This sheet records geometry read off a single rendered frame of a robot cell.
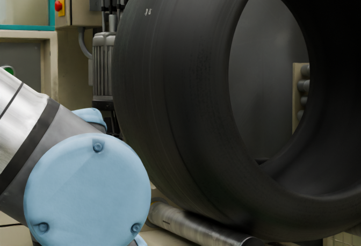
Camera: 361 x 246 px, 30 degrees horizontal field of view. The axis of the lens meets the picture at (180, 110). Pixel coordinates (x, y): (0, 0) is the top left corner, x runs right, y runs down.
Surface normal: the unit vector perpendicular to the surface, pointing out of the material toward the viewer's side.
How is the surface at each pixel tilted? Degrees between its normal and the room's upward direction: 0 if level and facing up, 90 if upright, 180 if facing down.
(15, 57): 90
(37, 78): 90
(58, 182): 92
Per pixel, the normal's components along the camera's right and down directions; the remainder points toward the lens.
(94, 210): 0.33, 0.07
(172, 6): -0.68, -0.30
